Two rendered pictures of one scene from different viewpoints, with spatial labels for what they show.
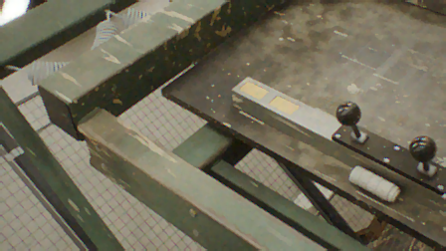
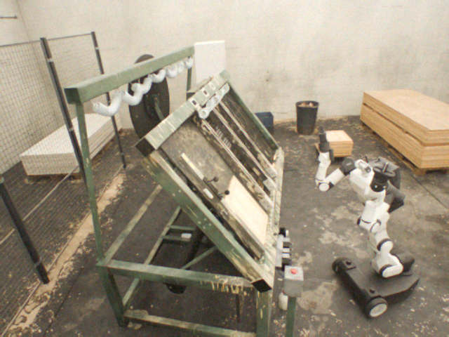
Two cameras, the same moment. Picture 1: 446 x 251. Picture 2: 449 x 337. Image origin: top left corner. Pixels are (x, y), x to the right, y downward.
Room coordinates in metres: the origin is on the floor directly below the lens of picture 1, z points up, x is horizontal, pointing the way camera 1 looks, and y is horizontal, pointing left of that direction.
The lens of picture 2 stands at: (-0.45, 0.98, 2.48)
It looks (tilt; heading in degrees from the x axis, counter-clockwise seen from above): 27 degrees down; 318
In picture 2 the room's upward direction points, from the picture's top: 5 degrees counter-clockwise
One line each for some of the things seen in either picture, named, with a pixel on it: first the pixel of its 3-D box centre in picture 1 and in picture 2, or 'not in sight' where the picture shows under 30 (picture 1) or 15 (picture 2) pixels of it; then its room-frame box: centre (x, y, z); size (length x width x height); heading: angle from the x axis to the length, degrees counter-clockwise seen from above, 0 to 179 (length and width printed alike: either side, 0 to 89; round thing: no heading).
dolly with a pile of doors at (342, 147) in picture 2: not in sight; (332, 144); (1.70, -3.93, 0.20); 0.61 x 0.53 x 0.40; 133
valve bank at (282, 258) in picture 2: not in sight; (284, 251); (0.56, -0.63, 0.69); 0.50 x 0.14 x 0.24; 122
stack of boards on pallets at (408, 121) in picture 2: not in sight; (413, 126); (0.73, -5.24, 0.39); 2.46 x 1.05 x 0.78; 133
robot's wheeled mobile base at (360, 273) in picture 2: not in sight; (381, 272); (-0.02, -1.44, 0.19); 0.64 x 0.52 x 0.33; 58
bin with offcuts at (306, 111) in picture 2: not in sight; (306, 117); (2.72, -4.75, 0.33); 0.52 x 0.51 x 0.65; 133
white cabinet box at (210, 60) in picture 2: not in sight; (213, 94); (4.06, -3.25, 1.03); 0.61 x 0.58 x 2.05; 133
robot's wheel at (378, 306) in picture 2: not in sight; (376, 307); (-0.12, -1.09, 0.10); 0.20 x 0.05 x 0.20; 58
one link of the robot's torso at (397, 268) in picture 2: not in sight; (386, 265); (-0.04, -1.46, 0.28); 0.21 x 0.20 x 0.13; 58
